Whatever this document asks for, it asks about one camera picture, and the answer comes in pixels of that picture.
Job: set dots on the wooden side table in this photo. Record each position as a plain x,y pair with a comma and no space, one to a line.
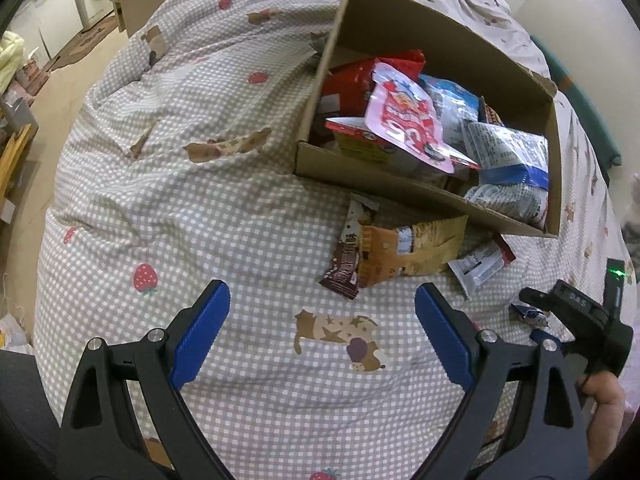
132,10

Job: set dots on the wooden rack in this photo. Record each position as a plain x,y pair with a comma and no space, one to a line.
15,155

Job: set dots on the small blue snack packet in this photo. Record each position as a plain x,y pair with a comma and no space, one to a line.
530,314

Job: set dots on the white red snack packet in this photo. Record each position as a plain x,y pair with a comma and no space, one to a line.
475,265

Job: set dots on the cardboard box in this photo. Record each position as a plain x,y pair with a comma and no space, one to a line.
425,25

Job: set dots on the dark cloth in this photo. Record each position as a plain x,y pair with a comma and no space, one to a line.
20,410

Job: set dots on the brown floor rug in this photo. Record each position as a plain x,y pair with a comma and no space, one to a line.
85,40

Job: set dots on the tan snack packet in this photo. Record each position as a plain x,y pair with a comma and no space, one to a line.
430,245

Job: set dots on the yellow green snack packet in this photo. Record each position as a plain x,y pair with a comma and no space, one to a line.
360,145

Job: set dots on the brown chocolate bar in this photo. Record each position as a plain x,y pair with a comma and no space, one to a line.
345,260

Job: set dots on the pink red snack pouch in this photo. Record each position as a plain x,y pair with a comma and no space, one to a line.
405,120

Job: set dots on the yellow cloth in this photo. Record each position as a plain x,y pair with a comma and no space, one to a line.
10,60

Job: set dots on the white cabinets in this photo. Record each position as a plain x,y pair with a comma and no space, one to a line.
50,25

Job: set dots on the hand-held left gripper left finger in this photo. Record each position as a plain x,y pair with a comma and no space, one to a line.
200,330

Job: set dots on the red snack bag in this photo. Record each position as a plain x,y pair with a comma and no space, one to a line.
350,77

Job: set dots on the white bag blue edge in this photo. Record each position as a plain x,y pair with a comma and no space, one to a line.
510,150

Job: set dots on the small red yellow packet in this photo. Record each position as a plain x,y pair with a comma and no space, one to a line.
492,112

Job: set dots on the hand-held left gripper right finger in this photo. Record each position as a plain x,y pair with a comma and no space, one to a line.
442,330

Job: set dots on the checked printed blanket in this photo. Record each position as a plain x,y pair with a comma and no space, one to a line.
200,185

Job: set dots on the light blue snack bag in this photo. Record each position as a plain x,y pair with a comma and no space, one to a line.
450,105

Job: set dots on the white printed snack bag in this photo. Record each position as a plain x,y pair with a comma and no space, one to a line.
510,202

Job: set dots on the white plastic bag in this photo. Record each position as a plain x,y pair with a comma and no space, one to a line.
10,332

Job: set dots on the person's right hand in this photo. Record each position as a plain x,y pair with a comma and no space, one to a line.
605,395

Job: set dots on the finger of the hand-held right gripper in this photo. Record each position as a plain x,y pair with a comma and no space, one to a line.
537,297

